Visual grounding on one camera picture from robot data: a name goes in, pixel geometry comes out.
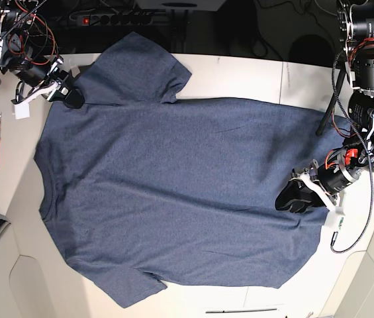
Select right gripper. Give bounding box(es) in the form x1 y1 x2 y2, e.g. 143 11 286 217
14 56 84 109

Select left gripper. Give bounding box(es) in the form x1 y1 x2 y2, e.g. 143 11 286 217
275 150 363 213

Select blue grey t-shirt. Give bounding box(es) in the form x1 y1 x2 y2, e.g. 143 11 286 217
34 33 342 307

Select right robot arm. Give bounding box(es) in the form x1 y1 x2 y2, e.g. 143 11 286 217
0 1 85 109

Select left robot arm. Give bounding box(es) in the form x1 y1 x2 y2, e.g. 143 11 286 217
275 1 374 213

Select black power strip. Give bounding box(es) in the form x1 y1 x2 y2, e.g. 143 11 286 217
68 11 157 27

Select white panel lower right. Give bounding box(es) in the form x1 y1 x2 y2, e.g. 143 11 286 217
319 232 374 317

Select white panel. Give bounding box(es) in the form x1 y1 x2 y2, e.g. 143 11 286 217
319 232 374 317
0 221 57 318

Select white framed tray bottom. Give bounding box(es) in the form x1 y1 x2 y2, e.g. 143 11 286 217
205 307 278 314

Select white panel lower left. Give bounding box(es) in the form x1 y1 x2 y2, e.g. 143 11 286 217
0 221 57 318

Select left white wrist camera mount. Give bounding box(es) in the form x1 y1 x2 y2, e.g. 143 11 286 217
290 166 345 231

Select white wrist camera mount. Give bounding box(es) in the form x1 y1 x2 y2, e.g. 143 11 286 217
290 166 345 231
11 70 75 120

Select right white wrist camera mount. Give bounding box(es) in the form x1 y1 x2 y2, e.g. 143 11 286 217
11 70 75 120

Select grey cables on floor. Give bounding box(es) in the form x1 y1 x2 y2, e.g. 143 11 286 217
256 0 340 57

